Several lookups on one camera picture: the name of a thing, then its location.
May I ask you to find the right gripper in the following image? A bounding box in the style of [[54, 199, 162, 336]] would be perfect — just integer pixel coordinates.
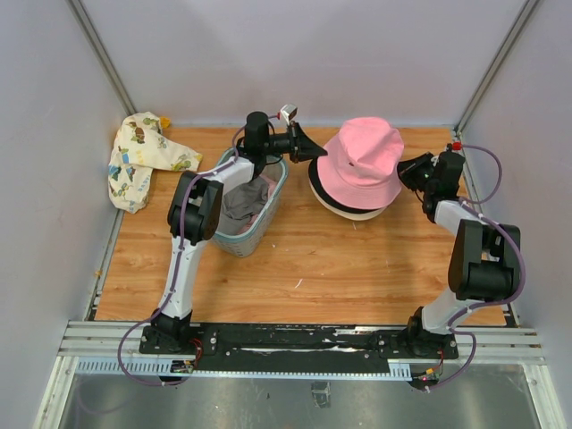
[[388, 152, 435, 193]]

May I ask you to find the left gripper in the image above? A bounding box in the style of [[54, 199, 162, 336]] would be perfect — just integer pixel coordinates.
[[262, 122, 328, 164]]

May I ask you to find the black bucket hat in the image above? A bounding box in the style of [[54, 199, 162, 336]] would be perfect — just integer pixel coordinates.
[[307, 160, 385, 215]]

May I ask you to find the pink bucket hat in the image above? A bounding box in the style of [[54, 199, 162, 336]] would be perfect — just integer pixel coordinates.
[[316, 117, 404, 209]]

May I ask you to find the khaki wide brim hat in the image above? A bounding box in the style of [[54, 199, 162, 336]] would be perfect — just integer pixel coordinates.
[[222, 177, 269, 228]]

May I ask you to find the grey plastic laundry basket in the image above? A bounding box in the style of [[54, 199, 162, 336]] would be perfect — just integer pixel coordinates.
[[211, 160, 289, 257]]

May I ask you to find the turquoise bucket hat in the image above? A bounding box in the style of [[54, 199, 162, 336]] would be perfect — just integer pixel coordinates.
[[343, 207, 383, 215]]

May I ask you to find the beige bucket hat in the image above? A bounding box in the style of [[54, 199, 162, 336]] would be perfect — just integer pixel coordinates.
[[332, 208, 385, 222]]

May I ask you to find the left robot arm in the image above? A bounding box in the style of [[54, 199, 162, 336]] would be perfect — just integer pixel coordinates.
[[140, 104, 327, 354]]

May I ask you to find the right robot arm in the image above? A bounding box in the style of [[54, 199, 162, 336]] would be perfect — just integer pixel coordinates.
[[397, 148, 526, 358]]

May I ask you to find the small yellow object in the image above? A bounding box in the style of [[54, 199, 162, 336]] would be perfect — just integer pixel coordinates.
[[160, 116, 171, 129]]

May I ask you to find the cartoon print cloth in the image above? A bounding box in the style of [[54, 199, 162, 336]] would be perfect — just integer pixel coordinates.
[[107, 112, 203, 214]]

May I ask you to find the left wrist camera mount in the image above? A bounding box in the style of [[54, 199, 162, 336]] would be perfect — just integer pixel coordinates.
[[277, 104, 298, 124]]

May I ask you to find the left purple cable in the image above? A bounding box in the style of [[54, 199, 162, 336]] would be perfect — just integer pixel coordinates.
[[116, 115, 282, 415]]

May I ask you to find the aluminium frame rail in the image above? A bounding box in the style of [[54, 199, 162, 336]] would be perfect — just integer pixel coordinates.
[[59, 321, 544, 362]]

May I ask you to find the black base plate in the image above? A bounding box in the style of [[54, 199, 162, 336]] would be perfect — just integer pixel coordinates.
[[139, 323, 458, 369]]

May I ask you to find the grey cable duct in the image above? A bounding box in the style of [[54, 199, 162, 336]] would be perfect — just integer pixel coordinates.
[[76, 357, 413, 382]]

